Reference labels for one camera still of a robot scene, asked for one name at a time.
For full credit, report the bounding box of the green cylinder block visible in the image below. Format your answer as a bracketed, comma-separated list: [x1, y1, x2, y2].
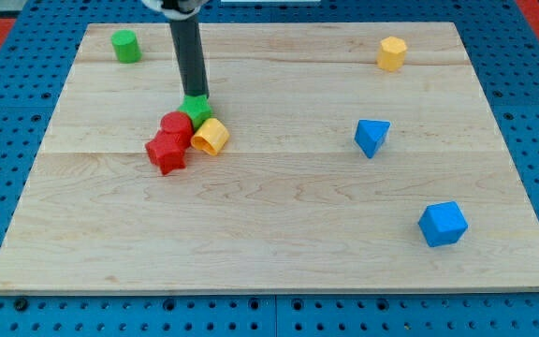
[110, 29, 141, 64]

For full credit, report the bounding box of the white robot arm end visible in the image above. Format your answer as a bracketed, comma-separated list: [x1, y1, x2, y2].
[141, 0, 209, 21]

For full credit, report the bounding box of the yellow heart block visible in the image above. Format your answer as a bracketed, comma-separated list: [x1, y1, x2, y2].
[191, 118, 230, 155]

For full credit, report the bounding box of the wooden board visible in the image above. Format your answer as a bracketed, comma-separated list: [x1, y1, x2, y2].
[0, 22, 539, 296]

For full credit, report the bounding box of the green star block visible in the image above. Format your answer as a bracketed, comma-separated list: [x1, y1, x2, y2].
[177, 95, 212, 131]

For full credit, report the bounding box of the red cylinder block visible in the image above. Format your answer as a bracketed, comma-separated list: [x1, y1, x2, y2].
[160, 111, 194, 149]

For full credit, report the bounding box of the blue triangle block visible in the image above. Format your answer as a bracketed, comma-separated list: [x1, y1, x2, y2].
[354, 120, 390, 159]

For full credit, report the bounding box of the red star block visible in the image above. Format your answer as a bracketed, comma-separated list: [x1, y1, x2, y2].
[145, 131, 186, 175]

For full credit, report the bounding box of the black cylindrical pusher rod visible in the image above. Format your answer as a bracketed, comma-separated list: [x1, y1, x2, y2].
[169, 15, 209, 97]

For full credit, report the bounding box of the yellow hexagon block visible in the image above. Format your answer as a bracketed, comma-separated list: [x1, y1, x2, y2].
[376, 37, 407, 72]

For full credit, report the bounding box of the blue cube block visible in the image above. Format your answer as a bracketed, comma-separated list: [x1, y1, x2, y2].
[418, 201, 469, 247]

